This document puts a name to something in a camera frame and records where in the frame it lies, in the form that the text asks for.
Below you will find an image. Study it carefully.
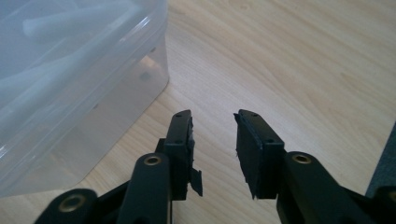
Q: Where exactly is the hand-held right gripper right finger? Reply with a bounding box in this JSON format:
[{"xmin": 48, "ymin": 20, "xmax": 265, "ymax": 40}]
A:
[{"xmin": 233, "ymin": 109, "xmax": 287, "ymax": 200}]

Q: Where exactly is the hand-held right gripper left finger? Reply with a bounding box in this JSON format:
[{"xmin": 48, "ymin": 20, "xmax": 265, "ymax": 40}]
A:
[{"xmin": 155, "ymin": 109, "xmax": 204, "ymax": 202}]

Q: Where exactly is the clear plastic storage box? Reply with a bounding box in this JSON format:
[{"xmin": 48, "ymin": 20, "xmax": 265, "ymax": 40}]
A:
[{"xmin": 0, "ymin": 0, "xmax": 171, "ymax": 199}]

